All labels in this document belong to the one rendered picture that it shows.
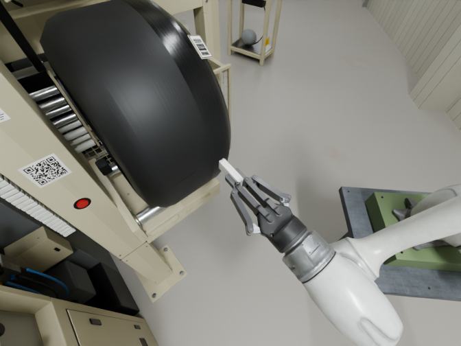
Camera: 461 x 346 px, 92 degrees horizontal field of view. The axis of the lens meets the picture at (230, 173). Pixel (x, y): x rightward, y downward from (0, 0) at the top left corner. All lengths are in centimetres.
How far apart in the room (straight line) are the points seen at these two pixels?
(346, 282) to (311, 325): 127
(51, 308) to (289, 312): 126
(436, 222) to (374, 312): 21
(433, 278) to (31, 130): 142
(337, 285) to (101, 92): 54
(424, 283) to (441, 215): 73
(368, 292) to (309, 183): 168
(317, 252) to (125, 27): 58
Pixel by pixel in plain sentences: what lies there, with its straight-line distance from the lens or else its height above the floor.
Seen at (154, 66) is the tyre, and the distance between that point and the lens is 53.
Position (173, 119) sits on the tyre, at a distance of 51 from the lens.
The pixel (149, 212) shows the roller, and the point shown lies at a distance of 86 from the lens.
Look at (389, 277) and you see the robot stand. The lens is 121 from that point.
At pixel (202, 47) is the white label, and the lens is 60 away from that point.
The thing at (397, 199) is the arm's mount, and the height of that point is 74.
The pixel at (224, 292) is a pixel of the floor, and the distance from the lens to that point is 167.
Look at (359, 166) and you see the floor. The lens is 242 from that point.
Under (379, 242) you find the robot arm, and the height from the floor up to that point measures 115.
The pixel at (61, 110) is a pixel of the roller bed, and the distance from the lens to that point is 108.
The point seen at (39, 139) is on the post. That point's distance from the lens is 64.
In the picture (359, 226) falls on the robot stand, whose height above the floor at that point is 65.
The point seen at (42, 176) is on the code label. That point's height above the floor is 121.
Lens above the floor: 165
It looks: 54 degrees down
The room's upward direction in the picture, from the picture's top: straight up
